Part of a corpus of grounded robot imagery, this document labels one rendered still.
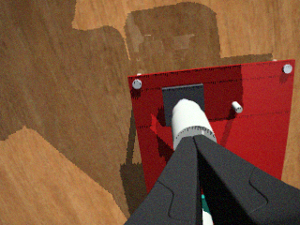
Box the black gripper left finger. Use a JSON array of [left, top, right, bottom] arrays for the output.
[[123, 136, 203, 225]]

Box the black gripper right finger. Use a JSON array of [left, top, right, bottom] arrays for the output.
[[192, 135, 300, 225]]

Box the red board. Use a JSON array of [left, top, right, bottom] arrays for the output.
[[128, 59, 295, 194]]

